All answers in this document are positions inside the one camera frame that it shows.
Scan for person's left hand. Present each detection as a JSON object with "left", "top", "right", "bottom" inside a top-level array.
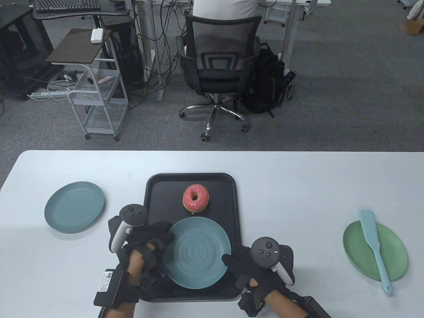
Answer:
[{"left": 118, "top": 221, "right": 175, "bottom": 275}]

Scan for person's right hand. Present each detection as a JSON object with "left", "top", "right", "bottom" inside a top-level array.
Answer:
[{"left": 222, "top": 244, "right": 295, "bottom": 293}]

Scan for black baking tray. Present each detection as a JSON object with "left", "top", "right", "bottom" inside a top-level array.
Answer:
[{"left": 138, "top": 172, "right": 245, "bottom": 302}]

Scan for teal round plate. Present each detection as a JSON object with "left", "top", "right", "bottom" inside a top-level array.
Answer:
[
  {"left": 44, "top": 182, "right": 105, "bottom": 234},
  {"left": 162, "top": 217, "right": 232, "bottom": 290}
]

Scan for pink frosted mini donut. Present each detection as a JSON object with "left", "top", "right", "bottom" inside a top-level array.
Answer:
[{"left": 183, "top": 184, "right": 210, "bottom": 214}]

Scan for light blue dessert shovel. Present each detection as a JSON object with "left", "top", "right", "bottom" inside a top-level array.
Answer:
[{"left": 359, "top": 209, "right": 394, "bottom": 295}]

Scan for person's left forearm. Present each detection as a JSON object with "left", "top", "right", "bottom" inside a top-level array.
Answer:
[{"left": 106, "top": 250, "right": 148, "bottom": 318}]

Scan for person's right forearm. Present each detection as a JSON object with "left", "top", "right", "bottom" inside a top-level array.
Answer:
[{"left": 262, "top": 288, "right": 318, "bottom": 318}]

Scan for black and white controller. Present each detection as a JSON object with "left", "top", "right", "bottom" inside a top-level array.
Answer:
[
  {"left": 108, "top": 204, "right": 149, "bottom": 255},
  {"left": 251, "top": 237, "right": 296, "bottom": 287}
]

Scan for black box with white label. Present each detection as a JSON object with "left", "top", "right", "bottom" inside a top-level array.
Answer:
[{"left": 94, "top": 269, "right": 139, "bottom": 307}]

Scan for black wrist box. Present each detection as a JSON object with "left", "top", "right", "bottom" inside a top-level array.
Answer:
[{"left": 291, "top": 295, "right": 332, "bottom": 318}]

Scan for white rolling cart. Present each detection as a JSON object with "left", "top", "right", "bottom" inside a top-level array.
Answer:
[{"left": 67, "top": 35, "right": 129, "bottom": 142}]

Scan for green round plate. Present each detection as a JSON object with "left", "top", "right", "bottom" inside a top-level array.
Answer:
[{"left": 343, "top": 220, "right": 408, "bottom": 282}]

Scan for black mesh office chair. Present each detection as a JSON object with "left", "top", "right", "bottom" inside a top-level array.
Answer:
[{"left": 176, "top": 15, "right": 262, "bottom": 143}]

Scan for black computer tower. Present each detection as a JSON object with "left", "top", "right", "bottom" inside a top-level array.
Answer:
[{"left": 113, "top": 23, "right": 144, "bottom": 88}]

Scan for white power strip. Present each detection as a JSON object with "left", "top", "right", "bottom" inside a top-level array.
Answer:
[{"left": 27, "top": 91, "right": 72, "bottom": 99}]

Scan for black backpack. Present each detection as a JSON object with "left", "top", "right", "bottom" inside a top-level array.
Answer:
[{"left": 242, "top": 43, "right": 295, "bottom": 118}]

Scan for brown side table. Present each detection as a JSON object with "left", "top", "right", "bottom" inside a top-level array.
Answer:
[{"left": 46, "top": 28, "right": 112, "bottom": 64}]

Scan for black desk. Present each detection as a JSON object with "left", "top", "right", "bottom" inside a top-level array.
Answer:
[{"left": 31, "top": 0, "right": 133, "bottom": 30}]

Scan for black keyboard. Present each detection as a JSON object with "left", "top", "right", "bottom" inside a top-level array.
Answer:
[{"left": 35, "top": 0, "right": 101, "bottom": 14}]

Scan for small white cart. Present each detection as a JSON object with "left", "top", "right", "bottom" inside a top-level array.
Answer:
[{"left": 265, "top": 0, "right": 286, "bottom": 27}]

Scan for cardboard box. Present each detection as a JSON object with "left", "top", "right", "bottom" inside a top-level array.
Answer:
[{"left": 399, "top": 17, "right": 424, "bottom": 36}]

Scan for white bag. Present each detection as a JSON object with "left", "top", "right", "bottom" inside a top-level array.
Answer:
[{"left": 406, "top": 0, "right": 424, "bottom": 20}]

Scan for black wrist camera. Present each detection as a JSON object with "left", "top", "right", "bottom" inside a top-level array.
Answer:
[{"left": 238, "top": 291, "right": 265, "bottom": 317}]

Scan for black cable bundle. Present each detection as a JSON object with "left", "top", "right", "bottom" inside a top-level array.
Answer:
[{"left": 128, "top": 0, "right": 199, "bottom": 110}]

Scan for white cable tangle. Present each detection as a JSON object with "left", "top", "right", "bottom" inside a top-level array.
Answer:
[{"left": 46, "top": 71, "right": 87, "bottom": 100}]

